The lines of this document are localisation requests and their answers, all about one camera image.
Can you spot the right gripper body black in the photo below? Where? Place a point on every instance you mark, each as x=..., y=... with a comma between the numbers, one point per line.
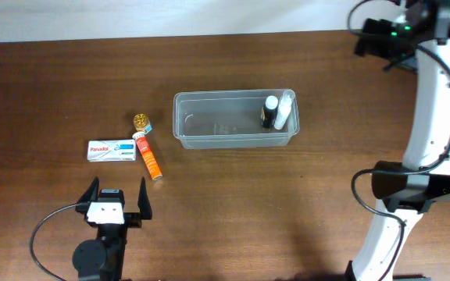
x=388, y=43

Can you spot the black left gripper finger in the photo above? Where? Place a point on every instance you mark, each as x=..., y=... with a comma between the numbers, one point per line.
x=91, y=194
x=143, y=202

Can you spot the white Panadol medicine box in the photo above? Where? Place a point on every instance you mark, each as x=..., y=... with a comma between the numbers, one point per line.
x=111, y=151

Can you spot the small gold-lid jar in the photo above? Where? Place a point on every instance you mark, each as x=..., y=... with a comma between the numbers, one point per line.
x=142, y=123

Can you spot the white squeeze tube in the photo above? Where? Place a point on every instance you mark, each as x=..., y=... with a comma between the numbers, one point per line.
x=284, y=109

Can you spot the black bottle with white cap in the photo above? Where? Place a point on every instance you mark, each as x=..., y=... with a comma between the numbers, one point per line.
x=269, y=111

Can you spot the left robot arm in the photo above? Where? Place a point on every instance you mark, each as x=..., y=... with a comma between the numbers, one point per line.
x=102, y=258

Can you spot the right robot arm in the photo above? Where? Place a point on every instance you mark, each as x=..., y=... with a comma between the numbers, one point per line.
x=419, y=39

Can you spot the clear plastic container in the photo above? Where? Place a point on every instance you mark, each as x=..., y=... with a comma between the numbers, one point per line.
x=230, y=119

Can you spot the orange effervescent tablet tube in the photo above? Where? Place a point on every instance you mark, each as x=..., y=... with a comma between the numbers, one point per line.
x=147, y=155

